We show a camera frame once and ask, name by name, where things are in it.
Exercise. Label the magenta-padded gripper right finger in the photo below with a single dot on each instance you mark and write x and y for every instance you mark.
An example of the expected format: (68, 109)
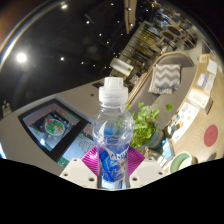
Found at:
(146, 171)

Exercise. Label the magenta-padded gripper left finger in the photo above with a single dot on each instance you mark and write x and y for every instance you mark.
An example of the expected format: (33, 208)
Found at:
(77, 172)

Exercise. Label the clear blue-labelled drink bottle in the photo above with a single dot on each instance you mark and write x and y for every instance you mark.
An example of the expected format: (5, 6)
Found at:
(112, 133)

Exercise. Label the blue and white small box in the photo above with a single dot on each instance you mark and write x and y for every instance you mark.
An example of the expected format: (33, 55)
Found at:
(167, 149)

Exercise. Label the pale green cup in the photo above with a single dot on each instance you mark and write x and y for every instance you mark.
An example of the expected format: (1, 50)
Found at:
(180, 162)

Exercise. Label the green leafy potted plant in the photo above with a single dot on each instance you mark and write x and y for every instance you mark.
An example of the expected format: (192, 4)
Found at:
(145, 125)

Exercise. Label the black-framed display screen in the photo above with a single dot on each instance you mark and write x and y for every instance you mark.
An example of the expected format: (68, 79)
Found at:
(53, 128)

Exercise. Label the printed menu card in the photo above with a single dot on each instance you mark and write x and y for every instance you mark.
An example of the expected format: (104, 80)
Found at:
(182, 121)

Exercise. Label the flat round red coaster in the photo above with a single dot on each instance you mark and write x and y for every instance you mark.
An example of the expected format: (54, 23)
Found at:
(211, 135)

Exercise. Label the grey curved-back sofa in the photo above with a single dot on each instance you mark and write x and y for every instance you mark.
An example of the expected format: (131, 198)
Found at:
(170, 100)

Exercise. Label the flat white box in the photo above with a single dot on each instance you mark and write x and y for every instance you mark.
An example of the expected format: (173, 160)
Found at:
(199, 99)

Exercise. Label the grey chevron-pattern cushion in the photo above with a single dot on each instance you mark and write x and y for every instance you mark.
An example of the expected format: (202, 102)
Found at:
(165, 78)

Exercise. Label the small white card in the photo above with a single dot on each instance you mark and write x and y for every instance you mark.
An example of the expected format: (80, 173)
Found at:
(201, 80)

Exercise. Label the white cylindrical lamp shade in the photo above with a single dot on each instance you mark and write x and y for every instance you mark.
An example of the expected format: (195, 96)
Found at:
(121, 67)

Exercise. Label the white paper sheet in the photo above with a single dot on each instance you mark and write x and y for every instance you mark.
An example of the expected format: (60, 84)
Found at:
(212, 66)

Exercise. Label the large round ceiling lamp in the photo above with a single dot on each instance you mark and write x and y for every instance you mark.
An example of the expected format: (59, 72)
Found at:
(21, 57)

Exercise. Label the wooden shelf unit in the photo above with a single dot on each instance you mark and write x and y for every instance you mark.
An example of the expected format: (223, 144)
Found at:
(156, 40)

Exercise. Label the group of ceiling spotlights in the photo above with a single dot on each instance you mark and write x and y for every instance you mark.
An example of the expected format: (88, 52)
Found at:
(100, 33)

